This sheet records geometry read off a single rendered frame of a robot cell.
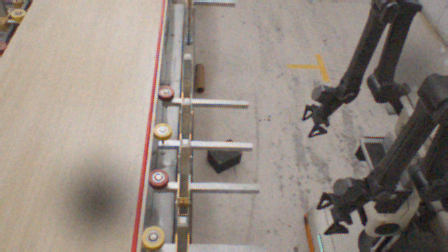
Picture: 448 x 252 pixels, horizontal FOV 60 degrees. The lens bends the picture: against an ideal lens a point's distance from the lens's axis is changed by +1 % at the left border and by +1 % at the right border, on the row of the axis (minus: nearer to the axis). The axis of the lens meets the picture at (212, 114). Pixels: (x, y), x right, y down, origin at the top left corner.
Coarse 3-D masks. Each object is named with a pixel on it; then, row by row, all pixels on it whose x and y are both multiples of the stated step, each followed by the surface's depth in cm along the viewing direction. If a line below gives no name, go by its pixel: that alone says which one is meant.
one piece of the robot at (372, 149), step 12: (360, 144) 155; (372, 144) 154; (384, 144) 153; (360, 156) 165; (372, 156) 149; (384, 156) 150; (372, 168) 145; (408, 180) 137; (396, 192) 139; (408, 192) 139; (384, 204) 145; (396, 204) 145
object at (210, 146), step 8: (160, 144) 175; (168, 144) 175; (176, 144) 175; (192, 144) 176; (200, 144) 176; (208, 144) 177; (216, 144) 177; (224, 144) 177; (232, 144) 178; (240, 144) 178; (248, 144) 178
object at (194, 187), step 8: (168, 184) 156; (176, 184) 157; (192, 184) 157; (200, 184) 157; (208, 184) 158; (216, 184) 158; (224, 184) 158; (232, 184) 158; (240, 184) 159; (248, 184) 159; (256, 184) 159; (160, 192) 157; (168, 192) 157; (176, 192) 157; (192, 192) 158; (200, 192) 158; (208, 192) 158; (216, 192) 158; (224, 192) 158; (232, 192) 158; (240, 192) 158; (248, 192) 159; (256, 192) 159
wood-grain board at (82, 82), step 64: (64, 0) 237; (128, 0) 242; (0, 64) 192; (64, 64) 195; (128, 64) 199; (0, 128) 164; (64, 128) 166; (128, 128) 169; (0, 192) 143; (64, 192) 145; (128, 192) 146
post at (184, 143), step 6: (180, 144) 130; (186, 144) 129; (180, 150) 130; (186, 150) 131; (180, 156) 133; (186, 156) 133; (180, 162) 135; (186, 162) 135; (180, 168) 138; (186, 168) 138; (180, 174) 141; (186, 174) 141; (180, 180) 144; (186, 180) 144; (180, 186) 146; (186, 186) 147; (180, 192) 150; (186, 192) 150; (180, 210) 160; (186, 210) 160
